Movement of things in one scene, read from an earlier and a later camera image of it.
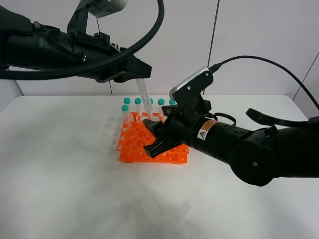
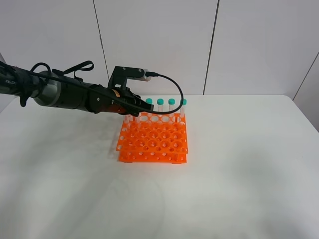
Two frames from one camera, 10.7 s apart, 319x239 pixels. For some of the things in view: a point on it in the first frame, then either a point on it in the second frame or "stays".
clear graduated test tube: [145, 96] -> [137, 120]
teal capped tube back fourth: [161, 101] stays
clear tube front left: [127, 115] stays
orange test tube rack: [133, 136] stays
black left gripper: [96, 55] -> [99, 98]
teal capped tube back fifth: [172, 102] stays
